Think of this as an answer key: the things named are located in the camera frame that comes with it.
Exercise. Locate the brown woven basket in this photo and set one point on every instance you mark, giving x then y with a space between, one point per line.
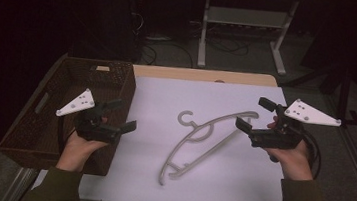
35 139

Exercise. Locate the white metal desk frame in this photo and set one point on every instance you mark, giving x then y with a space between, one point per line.
245 17

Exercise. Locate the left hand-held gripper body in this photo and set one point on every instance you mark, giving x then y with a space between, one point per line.
96 130

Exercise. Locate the white table mat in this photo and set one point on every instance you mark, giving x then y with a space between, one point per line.
224 185

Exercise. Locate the grey plastic clothes hanger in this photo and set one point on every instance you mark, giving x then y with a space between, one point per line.
196 132

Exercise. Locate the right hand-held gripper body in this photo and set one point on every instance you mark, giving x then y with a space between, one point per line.
279 139

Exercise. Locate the person's left hand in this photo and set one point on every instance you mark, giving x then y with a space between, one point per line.
75 153

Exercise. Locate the person's right hand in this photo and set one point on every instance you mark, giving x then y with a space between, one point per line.
294 163

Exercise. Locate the black metal stand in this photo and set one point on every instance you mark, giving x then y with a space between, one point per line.
344 94

